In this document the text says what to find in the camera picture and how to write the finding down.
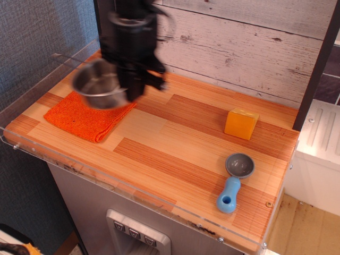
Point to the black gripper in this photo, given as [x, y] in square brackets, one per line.
[132, 48]

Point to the stainless steel pot with handle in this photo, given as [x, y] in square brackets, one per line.
[96, 82]

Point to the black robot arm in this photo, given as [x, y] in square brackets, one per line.
[130, 10]

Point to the yellow cheese block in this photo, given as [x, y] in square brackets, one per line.
[241, 123]

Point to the orange knitted cloth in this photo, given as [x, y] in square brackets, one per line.
[74, 117]

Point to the clear acrylic table guard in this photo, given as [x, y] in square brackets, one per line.
[169, 152]

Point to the grey cabinet front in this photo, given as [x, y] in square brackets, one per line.
[88, 204]

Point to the blue grey toy scoop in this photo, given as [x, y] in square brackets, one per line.
[239, 166]

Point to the silver dispenser panel with buttons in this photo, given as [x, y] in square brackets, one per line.
[135, 233]

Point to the black yellow object bottom left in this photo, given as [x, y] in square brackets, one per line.
[20, 249]

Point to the white plastic cabinet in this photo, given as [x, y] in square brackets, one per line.
[313, 176]

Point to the dark left shelf post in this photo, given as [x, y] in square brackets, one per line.
[102, 10]

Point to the dark shelf post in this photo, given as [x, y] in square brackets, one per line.
[102, 10]
[325, 51]

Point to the dark right shelf post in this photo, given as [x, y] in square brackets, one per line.
[325, 51]

